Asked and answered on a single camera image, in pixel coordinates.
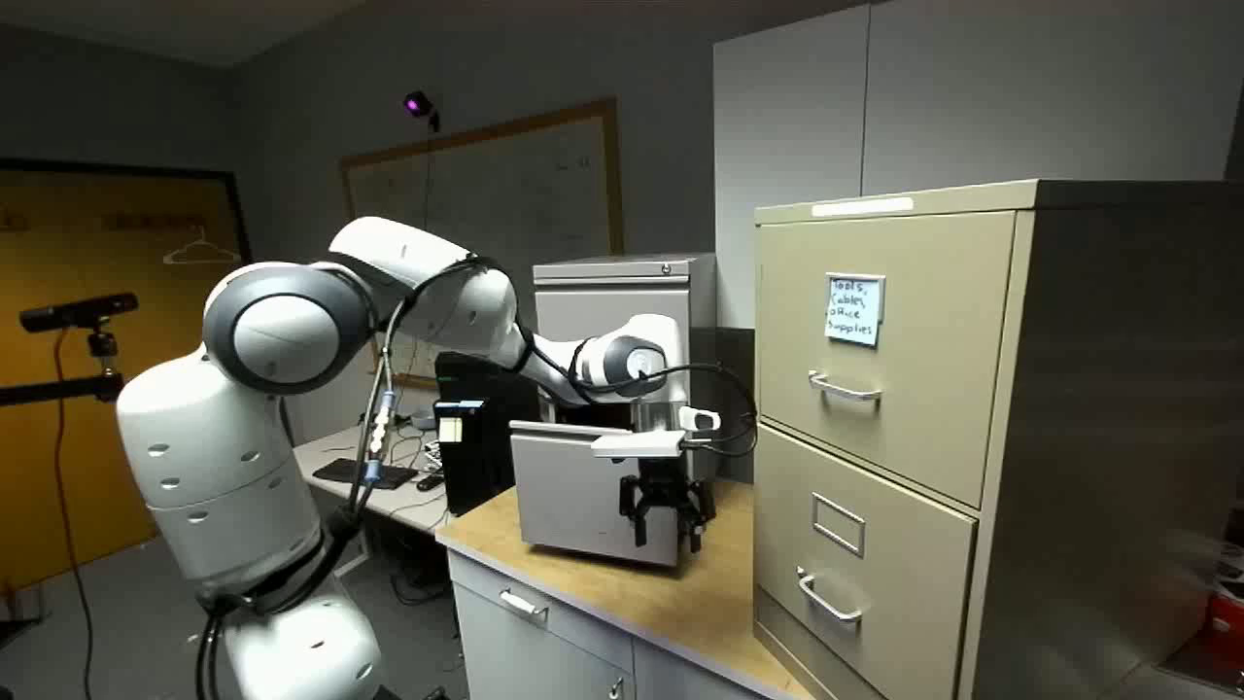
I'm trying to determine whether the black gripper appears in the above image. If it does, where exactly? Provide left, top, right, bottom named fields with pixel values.
left=617, top=461, right=716, bottom=551

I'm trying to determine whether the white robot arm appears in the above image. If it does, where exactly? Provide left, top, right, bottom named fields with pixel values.
left=117, top=213, right=705, bottom=700

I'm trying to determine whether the wooden top grey cabinet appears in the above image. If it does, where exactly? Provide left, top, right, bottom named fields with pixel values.
left=437, top=484, right=812, bottom=700

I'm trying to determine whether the beige cabinet lower drawer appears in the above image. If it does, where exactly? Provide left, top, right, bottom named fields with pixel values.
left=756, top=428, right=976, bottom=700

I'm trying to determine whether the beige cabinet drawer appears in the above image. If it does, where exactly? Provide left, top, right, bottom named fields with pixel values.
left=756, top=428, right=976, bottom=700
left=756, top=213, right=1016, bottom=507

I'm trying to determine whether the beige cabinet upper drawer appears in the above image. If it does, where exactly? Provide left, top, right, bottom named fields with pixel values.
left=756, top=213, right=1016, bottom=507

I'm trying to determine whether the large beige file cabinet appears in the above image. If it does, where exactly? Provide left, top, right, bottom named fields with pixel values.
left=756, top=179, right=1244, bottom=700

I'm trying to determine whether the black box on desk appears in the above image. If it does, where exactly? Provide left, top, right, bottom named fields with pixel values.
left=437, top=354, right=541, bottom=515

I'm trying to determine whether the grey desk in background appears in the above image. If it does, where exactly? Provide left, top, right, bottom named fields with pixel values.
left=297, top=428, right=451, bottom=533

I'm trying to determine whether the white paper label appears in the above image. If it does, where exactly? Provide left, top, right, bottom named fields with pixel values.
left=825, top=271, right=888, bottom=348

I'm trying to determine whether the wall mounted whiteboard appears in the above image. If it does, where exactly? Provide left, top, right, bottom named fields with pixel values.
left=341, top=98, right=625, bottom=327

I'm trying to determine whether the camera with purple light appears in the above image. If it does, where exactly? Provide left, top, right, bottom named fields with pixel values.
left=405, top=90, right=438, bottom=131

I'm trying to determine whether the wire hanger on door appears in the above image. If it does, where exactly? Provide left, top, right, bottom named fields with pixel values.
left=159, top=231, right=242, bottom=270

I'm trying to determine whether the black camera on stand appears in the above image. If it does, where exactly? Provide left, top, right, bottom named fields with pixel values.
left=0, top=291, right=142, bottom=404

